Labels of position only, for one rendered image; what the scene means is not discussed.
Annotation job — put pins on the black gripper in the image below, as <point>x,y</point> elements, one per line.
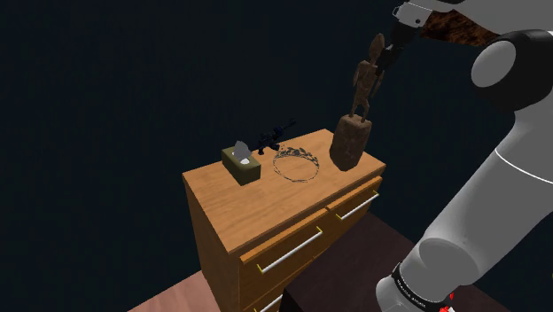
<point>401,38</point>

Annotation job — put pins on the olive green tissue box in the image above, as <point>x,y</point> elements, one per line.
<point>247,173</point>

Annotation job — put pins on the black toy gun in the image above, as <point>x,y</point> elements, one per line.
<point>270,137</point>

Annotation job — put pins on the brown wooden figure statue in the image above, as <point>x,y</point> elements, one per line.
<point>349,142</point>

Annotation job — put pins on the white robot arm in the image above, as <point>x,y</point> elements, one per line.
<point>475,216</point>

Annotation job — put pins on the wooden chest of drawers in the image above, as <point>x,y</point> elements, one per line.
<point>263,203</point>

